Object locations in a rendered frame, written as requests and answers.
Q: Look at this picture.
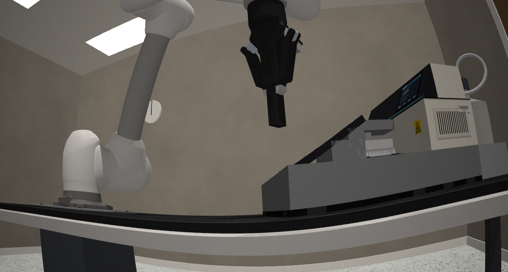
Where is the grey curved hose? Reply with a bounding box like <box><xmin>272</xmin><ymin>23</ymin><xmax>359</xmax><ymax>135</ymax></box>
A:
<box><xmin>456</xmin><ymin>53</ymin><xmax>487</xmax><ymax>96</ymax></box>

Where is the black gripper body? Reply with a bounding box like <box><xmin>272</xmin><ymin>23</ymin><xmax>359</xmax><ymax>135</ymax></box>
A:
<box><xmin>247</xmin><ymin>0</ymin><xmax>289</xmax><ymax>50</ymax></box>

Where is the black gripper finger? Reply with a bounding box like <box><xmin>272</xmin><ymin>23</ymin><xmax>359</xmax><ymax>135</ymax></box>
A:
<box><xmin>266</xmin><ymin>28</ymin><xmax>301</xmax><ymax>127</ymax></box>
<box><xmin>241</xmin><ymin>33</ymin><xmax>281</xmax><ymax>128</ymax></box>

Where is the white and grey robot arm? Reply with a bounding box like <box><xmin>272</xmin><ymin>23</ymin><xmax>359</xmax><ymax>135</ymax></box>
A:
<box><xmin>53</xmin><ymin>0</ymin><xmax>321</xmax><ymax>210</ymax></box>

